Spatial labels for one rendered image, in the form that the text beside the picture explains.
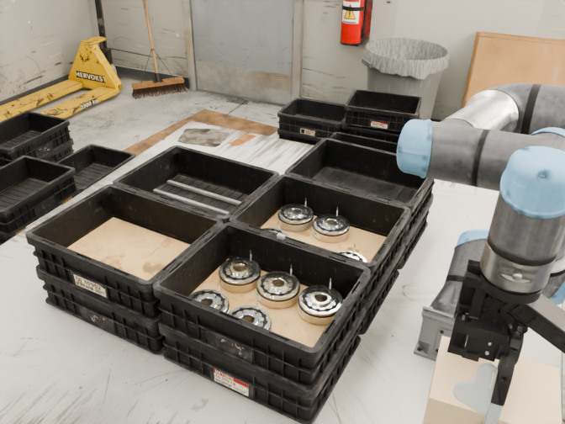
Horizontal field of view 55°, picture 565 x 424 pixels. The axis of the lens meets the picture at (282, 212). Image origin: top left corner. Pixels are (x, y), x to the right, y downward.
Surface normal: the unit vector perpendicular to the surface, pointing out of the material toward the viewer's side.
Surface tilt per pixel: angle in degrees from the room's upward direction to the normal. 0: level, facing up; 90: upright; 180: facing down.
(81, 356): 0
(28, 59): 90
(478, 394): 59
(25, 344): 0
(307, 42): 90
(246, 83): 90
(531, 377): 0
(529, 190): 88
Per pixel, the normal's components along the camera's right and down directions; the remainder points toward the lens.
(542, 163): 0.02, -0.85
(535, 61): -0.39, 0.36
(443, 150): -0.47, 0.00
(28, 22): 0.91, 0.23
